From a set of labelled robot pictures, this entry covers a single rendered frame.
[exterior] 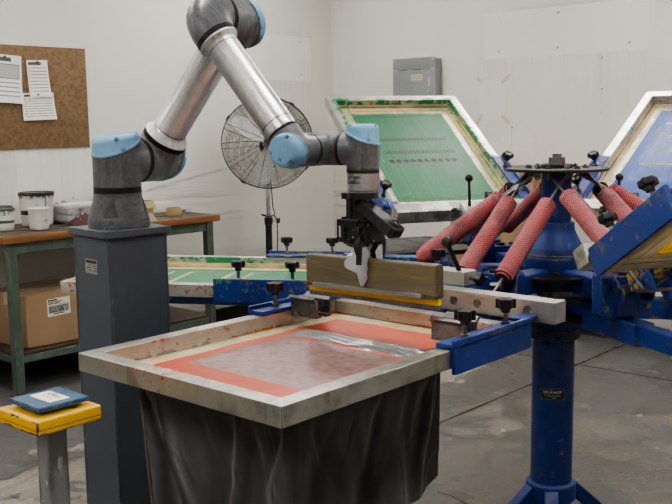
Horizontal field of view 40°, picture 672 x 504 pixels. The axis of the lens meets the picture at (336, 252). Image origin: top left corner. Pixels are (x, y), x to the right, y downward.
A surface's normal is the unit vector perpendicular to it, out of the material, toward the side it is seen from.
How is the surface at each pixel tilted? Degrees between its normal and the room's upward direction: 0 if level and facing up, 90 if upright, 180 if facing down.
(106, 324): 90
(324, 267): 89
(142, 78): 90
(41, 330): 90
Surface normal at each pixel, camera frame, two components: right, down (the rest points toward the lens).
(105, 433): -0.72, 0.11
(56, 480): 0.75, 0.08
